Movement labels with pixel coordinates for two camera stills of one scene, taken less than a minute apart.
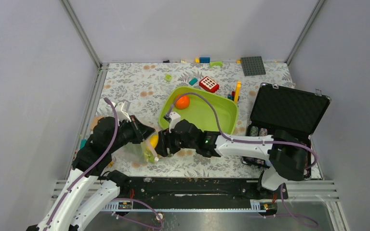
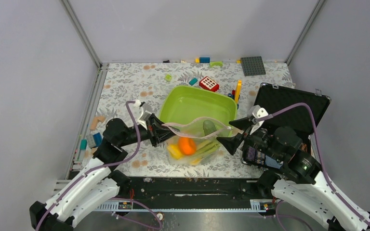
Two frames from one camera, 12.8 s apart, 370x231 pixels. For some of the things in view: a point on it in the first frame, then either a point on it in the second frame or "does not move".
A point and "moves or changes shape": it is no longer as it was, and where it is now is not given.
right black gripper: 165,141 -> 231,143
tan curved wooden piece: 95,121 does not move
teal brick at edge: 83,143 does not move
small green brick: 168,77 does not move
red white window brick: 208,84 does not move
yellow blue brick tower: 234,95 does not move
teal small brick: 193,81 does not move
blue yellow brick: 205,59 does not move
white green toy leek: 149,156 moves or changes shape
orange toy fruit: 182,102 moves or changes shape
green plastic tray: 209,109 does not move
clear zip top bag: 133,155 -> 197,141
